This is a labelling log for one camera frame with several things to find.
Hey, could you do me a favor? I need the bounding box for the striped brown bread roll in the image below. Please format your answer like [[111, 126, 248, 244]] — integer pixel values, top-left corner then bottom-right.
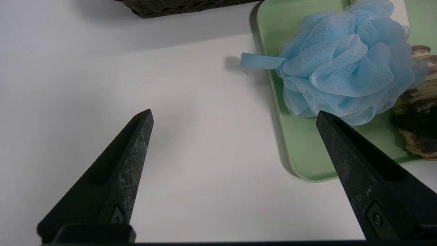
[[389, 45, 437, 161]]

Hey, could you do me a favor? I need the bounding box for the dark brown wicker basket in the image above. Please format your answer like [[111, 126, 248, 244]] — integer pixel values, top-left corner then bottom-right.
[[113, 0, 263, 18]]

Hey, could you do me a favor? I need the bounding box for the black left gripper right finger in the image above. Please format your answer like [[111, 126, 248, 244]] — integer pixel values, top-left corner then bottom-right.
[[315, 111, 437, 240]]

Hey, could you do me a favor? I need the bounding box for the blue mesh bath loofah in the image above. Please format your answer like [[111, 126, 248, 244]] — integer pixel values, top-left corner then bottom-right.
[[240, 0, 429, 126]]

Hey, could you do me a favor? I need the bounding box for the white soap bar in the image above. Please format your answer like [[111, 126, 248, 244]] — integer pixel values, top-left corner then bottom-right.
[[391, 0, 410, 28]]

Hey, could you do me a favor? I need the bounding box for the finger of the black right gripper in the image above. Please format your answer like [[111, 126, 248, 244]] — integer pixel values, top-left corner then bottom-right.
[[389, 106, 437, 138]]

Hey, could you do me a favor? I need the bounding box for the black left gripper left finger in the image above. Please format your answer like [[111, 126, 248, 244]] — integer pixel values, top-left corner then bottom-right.
[[37, 109, 154, 242]]

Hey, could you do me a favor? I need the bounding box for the light green plastic tray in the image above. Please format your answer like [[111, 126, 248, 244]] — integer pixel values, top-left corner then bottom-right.
[[256, 0, 437, 182]]

